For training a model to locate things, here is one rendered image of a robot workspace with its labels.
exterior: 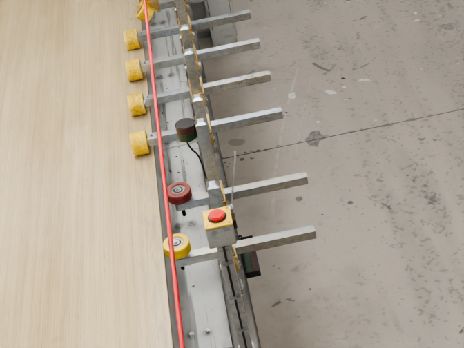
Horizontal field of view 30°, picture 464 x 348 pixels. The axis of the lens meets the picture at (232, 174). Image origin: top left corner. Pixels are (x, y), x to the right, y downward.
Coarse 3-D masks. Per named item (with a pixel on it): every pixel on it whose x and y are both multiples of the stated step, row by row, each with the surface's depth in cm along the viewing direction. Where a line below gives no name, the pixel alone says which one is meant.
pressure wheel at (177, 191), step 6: (168, 186) 278; (174, 186) 278; (180, 186) 278; (186, 186) 277; (168, 192) 276; (174, 192) 276; (180, 192) 275; (186, 192) 275; (168, 198) 276; (174, 198) 274; (180, 198) 274; (186, 198) 275; (174, 204) 276; (180, 204) 276
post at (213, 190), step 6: (216, 180) 241; (210, 186) 239; (216, 186) 239; (210, 192) 240; (216, 192) 240; (210, 198) 241; (216, 198) 241; (216, 204) 243; (222, 204) 243; (240, 288) 263
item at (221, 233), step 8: (224, 208) 216; (208, 216) 214; (224, 216) 213; (208, 224) 212; (216, 224) 212; (224, 224) 211; (232, 224) 212; (208, 232) 212; (216, 232) 212; (224, 232) 213; (232, 232) 213; (208, 240) 214; (216, 240) 214; (224, 240) 214; (232, 240) 214
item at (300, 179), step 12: (264, 180) 280; (276, 180) 280; (288, 180) 279; (300, 180) 279; (228, 192) 279; (240, 192) 279; (252, 192) 279; (264, 192) 280; (192, 204) 279; (204, 204) 280
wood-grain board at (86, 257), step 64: (64, 0) 404; (128, 0) 393; (0, 64) 364; (64, 64) 355; (0, 128) 324; (64, 128) 317; (128, 128) 310; (0, 192) 292; (64, 192) 286; (128, 192) 280; (0, 256) 265; (64, 256) 261; (128, 256) 256; (0, 320) 243; (64, 320) 239; (128, 320) 235
